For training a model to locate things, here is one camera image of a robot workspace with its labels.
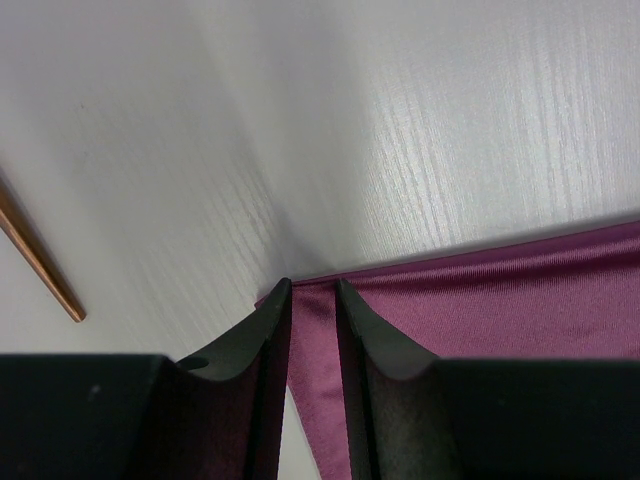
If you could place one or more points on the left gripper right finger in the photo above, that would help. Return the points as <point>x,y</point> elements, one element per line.
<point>411,414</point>

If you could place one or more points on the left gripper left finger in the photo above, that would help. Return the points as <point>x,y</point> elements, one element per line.
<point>215,414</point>

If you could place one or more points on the purple satin napkin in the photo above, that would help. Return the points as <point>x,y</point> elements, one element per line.
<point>575,295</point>

